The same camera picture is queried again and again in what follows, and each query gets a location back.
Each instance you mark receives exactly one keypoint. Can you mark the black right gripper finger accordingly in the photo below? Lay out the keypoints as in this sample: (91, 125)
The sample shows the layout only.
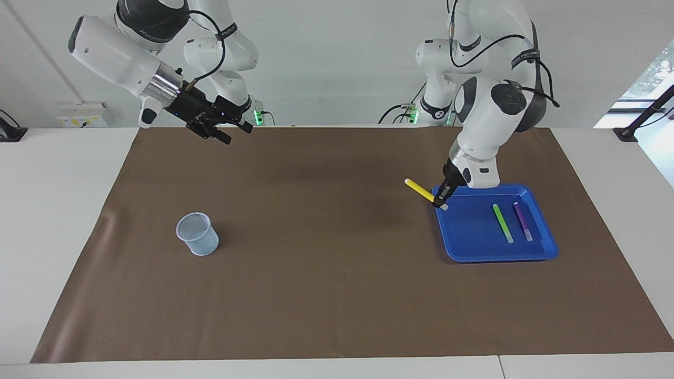
(231, 113)
(210, 131)

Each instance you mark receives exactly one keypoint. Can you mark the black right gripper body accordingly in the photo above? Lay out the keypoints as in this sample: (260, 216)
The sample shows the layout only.
(192, 108)

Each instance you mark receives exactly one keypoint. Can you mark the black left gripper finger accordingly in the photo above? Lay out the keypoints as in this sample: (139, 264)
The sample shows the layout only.
(441, 200)
(450, 193)

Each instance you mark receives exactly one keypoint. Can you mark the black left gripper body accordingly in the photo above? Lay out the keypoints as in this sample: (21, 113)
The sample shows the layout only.
(453, 176)

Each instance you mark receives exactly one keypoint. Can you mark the yellow pen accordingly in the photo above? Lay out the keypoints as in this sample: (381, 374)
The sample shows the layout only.
(418, 187)

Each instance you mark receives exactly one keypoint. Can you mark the green pen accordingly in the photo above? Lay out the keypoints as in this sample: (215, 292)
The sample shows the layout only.
(502, 222)

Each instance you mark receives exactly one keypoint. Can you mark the purple pen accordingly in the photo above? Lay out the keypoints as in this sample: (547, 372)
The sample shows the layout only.
(521, 218)

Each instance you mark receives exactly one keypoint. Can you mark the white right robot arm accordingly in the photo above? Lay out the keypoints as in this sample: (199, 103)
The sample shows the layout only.
(110, 52)

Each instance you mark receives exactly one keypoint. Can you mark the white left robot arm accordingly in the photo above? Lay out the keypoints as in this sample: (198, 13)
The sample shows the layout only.
(489, 121)

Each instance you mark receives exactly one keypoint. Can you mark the blue plastic tray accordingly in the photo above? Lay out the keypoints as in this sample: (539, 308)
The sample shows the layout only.
(474, 242)

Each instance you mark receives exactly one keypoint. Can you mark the light blue mesh pen cup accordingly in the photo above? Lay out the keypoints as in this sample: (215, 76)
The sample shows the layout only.
(202, 245)

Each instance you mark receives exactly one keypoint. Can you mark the brown table mat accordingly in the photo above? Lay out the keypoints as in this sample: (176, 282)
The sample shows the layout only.
(337, 295)

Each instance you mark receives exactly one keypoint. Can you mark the black clamp stand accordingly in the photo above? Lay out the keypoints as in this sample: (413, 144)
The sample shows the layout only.
(629, 131)

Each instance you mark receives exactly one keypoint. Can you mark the black table clamp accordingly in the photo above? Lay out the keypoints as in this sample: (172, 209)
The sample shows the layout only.
(10, 131)

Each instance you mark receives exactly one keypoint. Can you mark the window with greenery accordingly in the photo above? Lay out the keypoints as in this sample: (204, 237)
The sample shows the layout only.
(653, 73)

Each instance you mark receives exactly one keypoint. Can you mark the white wall socket strip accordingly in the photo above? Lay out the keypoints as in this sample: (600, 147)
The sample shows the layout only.
(81, 118)

